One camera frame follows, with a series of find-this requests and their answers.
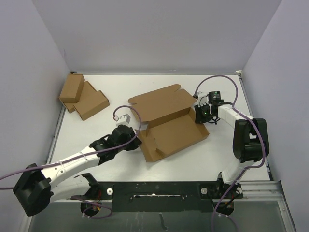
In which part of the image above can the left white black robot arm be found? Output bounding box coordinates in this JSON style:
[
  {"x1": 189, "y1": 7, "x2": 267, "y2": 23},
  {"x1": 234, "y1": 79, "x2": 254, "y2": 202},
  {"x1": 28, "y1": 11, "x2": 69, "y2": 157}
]
[{"x1": 13, "y1": 125, "x2": 142, "y2": 216}]

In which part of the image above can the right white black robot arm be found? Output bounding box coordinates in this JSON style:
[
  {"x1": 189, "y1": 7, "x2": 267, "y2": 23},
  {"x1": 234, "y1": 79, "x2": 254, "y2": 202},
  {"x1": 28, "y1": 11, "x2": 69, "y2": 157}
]
[{"x1": 193, "y1": 91, "x2": 269, "y2": 198}]

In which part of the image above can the flat cardboard piece underneath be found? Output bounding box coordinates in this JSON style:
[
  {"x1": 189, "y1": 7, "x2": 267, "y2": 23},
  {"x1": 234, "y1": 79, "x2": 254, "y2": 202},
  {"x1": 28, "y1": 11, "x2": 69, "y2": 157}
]
[{"x1": 61, "y1": 81, "x2": 97, "y2": 113}]

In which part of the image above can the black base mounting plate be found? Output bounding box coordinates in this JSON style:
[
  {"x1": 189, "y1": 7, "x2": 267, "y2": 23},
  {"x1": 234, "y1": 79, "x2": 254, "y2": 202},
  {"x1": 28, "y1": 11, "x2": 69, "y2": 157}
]
[{"x1": 82, "y1": 174, "x2": 243, "y2": 214}]

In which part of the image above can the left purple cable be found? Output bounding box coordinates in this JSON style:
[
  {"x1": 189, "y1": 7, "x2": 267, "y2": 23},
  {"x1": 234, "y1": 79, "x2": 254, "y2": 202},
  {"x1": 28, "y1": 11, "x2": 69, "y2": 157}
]
[{"x1": 0, "y1": 105, "x2": 143, "y2": 219}]

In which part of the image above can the purple cable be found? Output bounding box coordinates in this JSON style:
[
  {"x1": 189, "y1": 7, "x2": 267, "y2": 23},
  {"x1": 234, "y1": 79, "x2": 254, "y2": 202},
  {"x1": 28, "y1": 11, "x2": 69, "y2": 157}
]
[
  {"x1": 0, "y1": 105, "x2": 143, "y2": 219},
  {"x1": 194, "y1": 75, "x2": 267, "y2": 232}
]

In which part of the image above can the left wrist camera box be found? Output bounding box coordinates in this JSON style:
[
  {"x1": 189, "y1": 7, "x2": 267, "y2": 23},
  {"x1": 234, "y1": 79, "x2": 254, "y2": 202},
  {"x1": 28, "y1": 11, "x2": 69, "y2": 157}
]
[{"x1": 113, "y1": 114, "x2": 131, "y2": 127}]

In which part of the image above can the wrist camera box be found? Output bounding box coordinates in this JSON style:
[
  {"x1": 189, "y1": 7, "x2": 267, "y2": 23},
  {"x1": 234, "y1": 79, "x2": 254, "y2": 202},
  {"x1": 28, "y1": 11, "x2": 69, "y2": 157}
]
[
  {"x1": 113, "y1": 114, "x2": 131, "y2": 127},
  {"x1": 195, "y1": 91, "x2": 208, "y2": 106}
]

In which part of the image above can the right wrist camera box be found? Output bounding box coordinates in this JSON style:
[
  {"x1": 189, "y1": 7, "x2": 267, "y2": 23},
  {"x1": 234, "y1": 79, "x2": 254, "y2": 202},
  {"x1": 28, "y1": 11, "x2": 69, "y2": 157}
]
[{"x1": 195, "y1": 91, "x2": 208, "y2": 106}]

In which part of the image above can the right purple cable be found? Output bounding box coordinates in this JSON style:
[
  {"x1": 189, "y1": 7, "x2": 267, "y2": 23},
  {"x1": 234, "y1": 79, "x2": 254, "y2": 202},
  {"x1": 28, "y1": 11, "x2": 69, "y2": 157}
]
[{"x1": 194, "y1": 75, "x2": 267, "y2": 232}]

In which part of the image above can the aluminium frame rail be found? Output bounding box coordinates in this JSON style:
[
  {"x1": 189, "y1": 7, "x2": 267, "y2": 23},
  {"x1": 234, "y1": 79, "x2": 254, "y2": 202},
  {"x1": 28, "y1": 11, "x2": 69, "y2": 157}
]
[{"x1": 241, "y1": 181, "x2": 283, "y2": 201}]

